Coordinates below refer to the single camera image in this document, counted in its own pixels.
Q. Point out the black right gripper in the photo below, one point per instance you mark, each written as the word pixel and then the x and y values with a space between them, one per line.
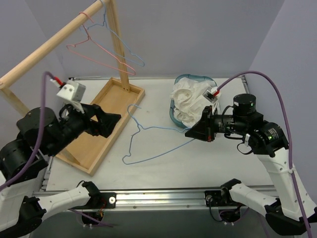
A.
pixel 208 124

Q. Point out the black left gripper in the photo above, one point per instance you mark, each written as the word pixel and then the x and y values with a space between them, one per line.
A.
pixel 94 120

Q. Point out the white ruffled skirt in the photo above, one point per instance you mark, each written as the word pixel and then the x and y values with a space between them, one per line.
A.
pixel 190 99

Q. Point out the pink wire hanger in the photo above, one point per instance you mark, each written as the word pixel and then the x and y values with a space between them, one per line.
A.
pixel 89 39

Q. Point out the blue wire hanger front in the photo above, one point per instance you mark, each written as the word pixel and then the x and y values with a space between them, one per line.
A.
pixel 105 24

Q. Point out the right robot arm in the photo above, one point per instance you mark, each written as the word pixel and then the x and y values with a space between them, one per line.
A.
pixel 285 213

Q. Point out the wooden clothes rack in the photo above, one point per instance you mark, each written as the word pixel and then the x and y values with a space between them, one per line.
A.
pixel 87 152

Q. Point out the teal plastic tray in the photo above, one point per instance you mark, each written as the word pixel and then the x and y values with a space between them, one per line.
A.
pixel 183 77

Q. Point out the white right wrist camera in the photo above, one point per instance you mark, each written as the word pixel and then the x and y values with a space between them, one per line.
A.
pixel 213 95

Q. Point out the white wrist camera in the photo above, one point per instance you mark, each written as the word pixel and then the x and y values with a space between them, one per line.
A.
pixel 213 95
pixel 71 92

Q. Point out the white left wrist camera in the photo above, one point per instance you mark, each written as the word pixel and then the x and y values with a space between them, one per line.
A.
pixel 71 92

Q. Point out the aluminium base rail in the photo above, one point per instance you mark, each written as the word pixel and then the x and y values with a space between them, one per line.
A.
pixel 178 199

